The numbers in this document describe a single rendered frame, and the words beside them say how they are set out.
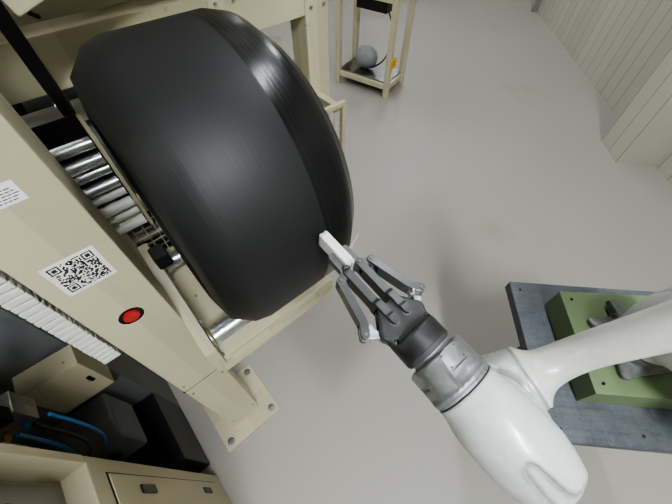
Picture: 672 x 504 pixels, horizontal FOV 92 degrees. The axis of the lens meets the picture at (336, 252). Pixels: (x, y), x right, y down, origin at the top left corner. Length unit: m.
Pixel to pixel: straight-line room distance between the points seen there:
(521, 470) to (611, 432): 0.80
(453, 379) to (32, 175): 0.57
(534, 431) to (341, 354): 1.36
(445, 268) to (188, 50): 1.81
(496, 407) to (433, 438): 1.28
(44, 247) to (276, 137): 0.36
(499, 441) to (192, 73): 0.58
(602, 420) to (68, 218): 1.30
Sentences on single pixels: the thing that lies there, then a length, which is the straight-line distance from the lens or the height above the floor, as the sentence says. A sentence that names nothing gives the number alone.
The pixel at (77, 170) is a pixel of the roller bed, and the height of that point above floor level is 1.14.
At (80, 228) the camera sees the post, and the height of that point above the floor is 1.29.
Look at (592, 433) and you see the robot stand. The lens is 1.23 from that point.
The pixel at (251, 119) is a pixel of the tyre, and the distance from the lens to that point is 0.49.
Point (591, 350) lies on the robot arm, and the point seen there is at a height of 1.19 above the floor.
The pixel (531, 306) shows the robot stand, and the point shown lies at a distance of 1.31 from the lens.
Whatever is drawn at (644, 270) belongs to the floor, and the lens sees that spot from 2.72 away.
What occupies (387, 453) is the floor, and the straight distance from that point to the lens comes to 1.67.
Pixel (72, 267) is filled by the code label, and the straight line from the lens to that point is 0.65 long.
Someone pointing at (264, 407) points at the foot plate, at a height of 0.01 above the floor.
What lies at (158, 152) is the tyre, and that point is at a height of 1.40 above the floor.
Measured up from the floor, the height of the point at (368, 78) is 0.12.
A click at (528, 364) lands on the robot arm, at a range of 0.61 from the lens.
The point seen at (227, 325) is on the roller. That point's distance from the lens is 0.84.
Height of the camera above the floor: 1.65
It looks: 54 degrees down
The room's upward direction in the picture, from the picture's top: straight up
